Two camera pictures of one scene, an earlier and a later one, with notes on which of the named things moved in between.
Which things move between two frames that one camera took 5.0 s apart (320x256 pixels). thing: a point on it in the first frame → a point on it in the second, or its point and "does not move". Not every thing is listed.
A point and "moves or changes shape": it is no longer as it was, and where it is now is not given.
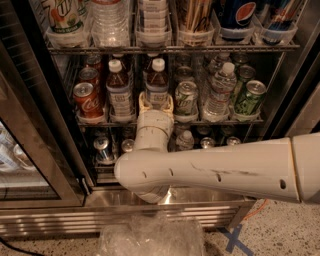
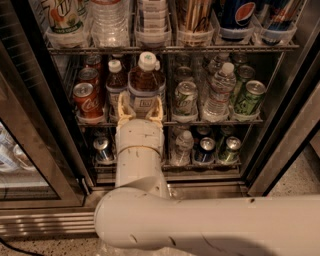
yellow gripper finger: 170,108 → 157,107
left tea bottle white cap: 118,88 does not move
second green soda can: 239,87 does not move
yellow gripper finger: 144,104 → 125,109
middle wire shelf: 245,124 does not move
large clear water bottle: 110,23 does not move
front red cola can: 87,102 does not move
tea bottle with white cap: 157,82 moves or changes shape
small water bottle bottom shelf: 185,142 does not move
